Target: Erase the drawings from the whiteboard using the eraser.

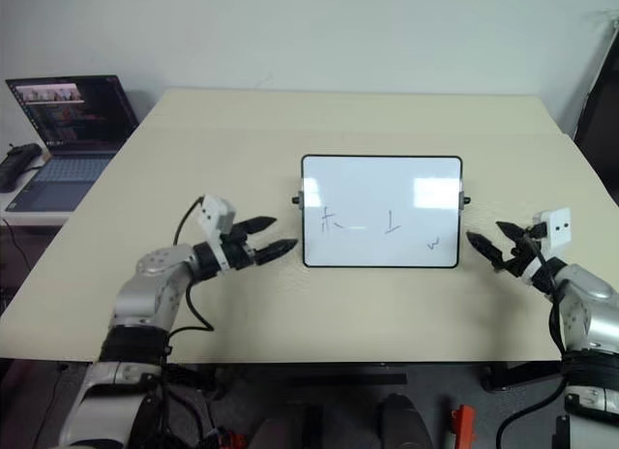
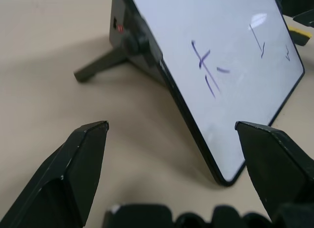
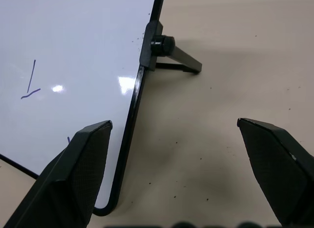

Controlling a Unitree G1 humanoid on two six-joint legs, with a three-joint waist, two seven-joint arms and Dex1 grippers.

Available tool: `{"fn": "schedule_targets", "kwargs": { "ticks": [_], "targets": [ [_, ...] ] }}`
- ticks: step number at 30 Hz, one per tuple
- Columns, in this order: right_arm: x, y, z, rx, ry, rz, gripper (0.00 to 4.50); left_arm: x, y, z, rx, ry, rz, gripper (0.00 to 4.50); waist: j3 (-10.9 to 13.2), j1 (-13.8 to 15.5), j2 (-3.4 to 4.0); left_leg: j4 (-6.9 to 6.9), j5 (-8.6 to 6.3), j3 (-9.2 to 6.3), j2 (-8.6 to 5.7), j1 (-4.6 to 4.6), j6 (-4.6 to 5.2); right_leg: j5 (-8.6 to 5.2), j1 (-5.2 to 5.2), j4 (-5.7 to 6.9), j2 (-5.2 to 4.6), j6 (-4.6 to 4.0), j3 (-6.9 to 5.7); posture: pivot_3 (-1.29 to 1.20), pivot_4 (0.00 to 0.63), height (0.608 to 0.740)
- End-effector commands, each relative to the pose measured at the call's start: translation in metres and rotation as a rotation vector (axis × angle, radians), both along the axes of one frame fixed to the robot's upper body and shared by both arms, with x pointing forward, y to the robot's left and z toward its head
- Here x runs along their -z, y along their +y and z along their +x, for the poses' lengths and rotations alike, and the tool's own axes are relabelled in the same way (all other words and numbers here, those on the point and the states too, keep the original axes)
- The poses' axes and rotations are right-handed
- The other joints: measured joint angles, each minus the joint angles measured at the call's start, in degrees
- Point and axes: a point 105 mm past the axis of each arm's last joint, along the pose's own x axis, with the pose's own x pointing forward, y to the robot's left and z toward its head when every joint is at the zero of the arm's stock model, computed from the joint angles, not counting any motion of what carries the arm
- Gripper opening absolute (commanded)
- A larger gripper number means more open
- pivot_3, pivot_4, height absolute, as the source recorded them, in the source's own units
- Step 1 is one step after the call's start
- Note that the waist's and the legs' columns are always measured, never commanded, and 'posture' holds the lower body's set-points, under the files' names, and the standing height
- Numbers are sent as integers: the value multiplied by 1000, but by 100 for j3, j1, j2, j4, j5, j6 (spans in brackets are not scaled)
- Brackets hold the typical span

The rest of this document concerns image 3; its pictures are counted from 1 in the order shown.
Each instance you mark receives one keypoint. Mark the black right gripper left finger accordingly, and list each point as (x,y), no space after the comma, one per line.
(73,179)

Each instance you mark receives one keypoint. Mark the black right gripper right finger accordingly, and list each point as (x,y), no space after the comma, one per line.
(277,171)

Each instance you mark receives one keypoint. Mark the black-framed whiteboard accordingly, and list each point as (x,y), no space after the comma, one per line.
(73,53)

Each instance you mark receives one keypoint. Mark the black whiteboard stand leg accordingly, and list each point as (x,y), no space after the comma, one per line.
(169,53)

